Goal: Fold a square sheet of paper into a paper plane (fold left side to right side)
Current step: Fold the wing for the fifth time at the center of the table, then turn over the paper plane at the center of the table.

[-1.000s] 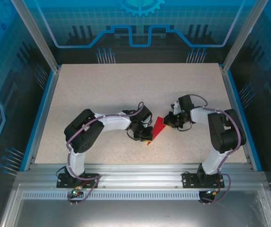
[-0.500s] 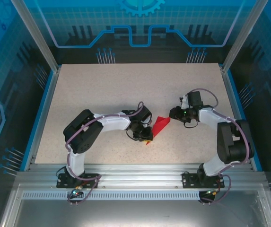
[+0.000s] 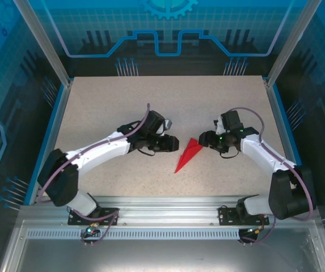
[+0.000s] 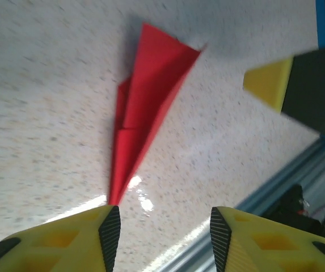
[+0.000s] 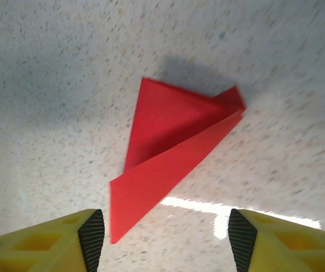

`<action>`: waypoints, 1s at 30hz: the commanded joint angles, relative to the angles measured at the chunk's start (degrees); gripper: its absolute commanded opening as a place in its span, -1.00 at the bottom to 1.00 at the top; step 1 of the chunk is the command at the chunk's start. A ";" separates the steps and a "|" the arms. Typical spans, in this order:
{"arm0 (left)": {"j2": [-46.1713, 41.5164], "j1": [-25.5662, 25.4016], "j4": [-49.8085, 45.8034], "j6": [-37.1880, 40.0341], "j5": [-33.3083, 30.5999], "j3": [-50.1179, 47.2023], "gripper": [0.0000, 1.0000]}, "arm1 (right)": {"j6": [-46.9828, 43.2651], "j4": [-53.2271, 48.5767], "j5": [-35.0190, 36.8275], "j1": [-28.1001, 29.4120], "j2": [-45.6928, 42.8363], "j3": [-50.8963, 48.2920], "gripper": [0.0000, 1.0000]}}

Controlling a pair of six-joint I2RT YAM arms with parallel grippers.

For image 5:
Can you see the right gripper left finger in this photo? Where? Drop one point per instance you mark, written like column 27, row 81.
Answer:
column 51, row 249

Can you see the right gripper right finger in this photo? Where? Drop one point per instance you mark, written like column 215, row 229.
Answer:
column 287, row 249

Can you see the red square paper sheet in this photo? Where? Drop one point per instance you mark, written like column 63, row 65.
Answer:
column 165, row 127

